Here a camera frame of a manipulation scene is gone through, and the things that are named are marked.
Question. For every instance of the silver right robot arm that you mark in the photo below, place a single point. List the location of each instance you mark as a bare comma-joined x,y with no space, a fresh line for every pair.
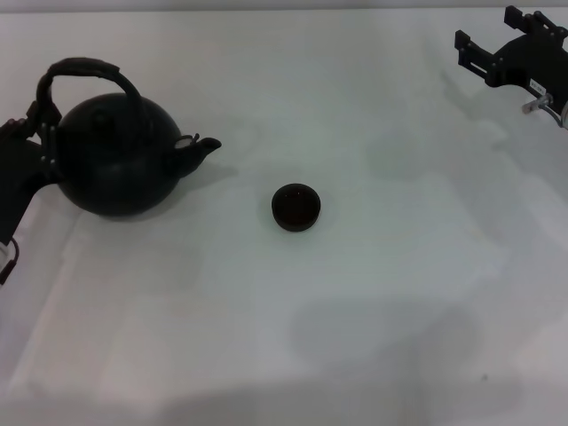
565,116

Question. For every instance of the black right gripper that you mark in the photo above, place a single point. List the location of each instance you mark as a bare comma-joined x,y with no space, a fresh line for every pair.
532,62

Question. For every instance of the small dark brown teacup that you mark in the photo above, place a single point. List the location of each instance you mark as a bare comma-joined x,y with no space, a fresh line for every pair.
296,208

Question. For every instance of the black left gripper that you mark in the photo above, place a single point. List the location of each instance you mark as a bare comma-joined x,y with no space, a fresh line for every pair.
18,177

